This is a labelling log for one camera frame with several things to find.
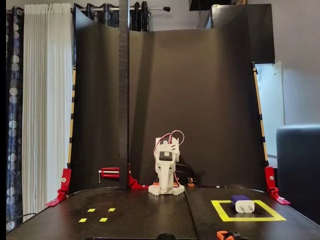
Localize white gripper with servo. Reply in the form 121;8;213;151
154;149;181;195

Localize yellow tape square outline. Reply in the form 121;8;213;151
210;199;287;223

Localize thin black cable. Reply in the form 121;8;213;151
6;212;38;227

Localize dark blue dotted curtain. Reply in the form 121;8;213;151
72;1;151;68
6;6;25;232

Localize black curved backdrop sheet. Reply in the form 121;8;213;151
70;3;276;191

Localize red pole base bracket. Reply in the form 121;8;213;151
127;169;146;190

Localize white cabinet door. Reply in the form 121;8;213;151
254;61;286;168

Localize red backdrop corner bracket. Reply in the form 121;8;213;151
45;168;72;208
264;166;291;206

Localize black ribbed vertical pole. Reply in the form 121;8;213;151
118;0;130;191

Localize black hanging cable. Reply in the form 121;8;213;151
196;0;202;30

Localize white pleated curtain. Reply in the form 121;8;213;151
21;3;75;222

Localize red screw clamp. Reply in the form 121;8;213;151
97;167;120;183

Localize silver curtain rod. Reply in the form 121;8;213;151
6;6;171;13

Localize yellow black striped stick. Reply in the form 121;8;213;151
251;61;270;167
67;68;77;168

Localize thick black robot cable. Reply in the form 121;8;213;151
176;163;198;185

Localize blue white charger plug block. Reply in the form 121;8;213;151
230;194;256;214

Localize red white servo wire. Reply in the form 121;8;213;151
152;129;185;161

